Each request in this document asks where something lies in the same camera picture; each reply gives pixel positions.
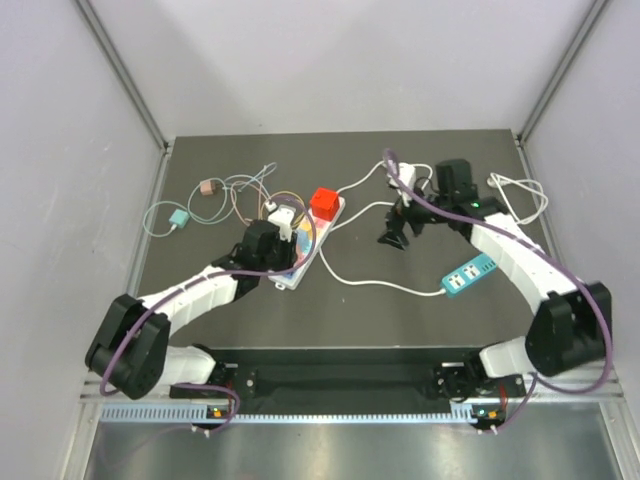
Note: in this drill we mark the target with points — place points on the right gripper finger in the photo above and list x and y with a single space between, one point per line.
397 239
392 220

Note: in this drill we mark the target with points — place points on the mint charger plug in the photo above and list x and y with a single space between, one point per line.
178 219

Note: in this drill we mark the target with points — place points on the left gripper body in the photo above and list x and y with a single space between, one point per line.
281 256

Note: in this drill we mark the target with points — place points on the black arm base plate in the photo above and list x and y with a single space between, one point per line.
433 372

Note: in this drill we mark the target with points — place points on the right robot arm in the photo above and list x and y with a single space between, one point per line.
571 324

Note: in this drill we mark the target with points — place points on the pink charger plug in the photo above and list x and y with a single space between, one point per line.
210 187

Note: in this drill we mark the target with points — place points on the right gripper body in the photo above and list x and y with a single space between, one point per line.
417 216

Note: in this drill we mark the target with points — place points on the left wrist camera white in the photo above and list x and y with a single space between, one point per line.
282 216

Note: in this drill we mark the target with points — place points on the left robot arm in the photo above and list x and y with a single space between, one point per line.
131 352

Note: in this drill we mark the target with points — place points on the red cube plug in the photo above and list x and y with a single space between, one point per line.
325 204

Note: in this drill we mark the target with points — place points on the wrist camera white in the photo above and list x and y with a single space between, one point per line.
282 216
401 177

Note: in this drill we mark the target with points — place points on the grey slotted cable duct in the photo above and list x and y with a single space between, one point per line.
207 414

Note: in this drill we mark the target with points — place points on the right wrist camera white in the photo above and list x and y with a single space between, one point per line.
401 177

